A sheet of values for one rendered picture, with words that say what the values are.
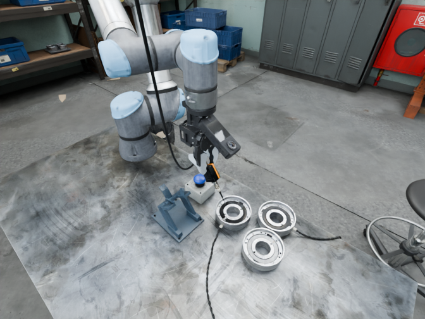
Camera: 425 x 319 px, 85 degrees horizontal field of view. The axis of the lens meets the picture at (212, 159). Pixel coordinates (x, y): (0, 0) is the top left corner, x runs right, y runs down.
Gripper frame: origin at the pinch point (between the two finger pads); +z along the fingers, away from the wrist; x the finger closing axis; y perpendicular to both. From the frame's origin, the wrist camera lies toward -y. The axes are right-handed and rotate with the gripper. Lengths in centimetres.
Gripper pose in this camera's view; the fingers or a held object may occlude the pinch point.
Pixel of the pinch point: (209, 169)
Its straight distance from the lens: 67.4
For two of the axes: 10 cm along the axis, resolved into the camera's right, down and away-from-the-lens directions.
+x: -6.8, 4.8, -5.6
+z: 0.0, 7.6, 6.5
